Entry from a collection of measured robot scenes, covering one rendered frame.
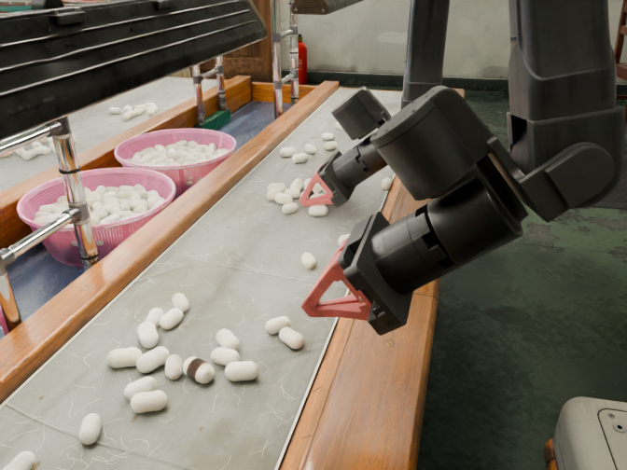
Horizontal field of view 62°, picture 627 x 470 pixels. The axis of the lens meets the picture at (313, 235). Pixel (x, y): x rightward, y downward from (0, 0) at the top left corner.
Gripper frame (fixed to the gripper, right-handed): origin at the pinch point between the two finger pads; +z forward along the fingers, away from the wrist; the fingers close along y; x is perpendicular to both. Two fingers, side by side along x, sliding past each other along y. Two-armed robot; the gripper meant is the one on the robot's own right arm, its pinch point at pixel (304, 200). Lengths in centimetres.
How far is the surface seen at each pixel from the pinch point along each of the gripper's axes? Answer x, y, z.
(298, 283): 5.3, 23.4, -3.7
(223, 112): -27, -65, 39
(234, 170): -11.8, -8.8, 13.0
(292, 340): 6.5, 37.1, -7.7
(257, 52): -79, -425, 171
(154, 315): -5.1, 37.6, 5.8
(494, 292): 88, -98, 14
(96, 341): -7.2, 42.2, 11.0
